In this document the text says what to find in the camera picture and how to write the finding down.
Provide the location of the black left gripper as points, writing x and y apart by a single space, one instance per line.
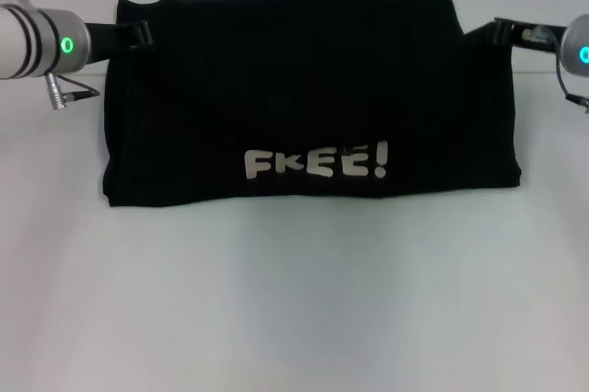
108 40

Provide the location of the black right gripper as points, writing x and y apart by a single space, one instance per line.
529 33

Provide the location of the black t-shirt with FREE print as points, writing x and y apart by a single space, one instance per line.
299 102

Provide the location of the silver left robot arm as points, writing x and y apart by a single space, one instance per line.
32 40

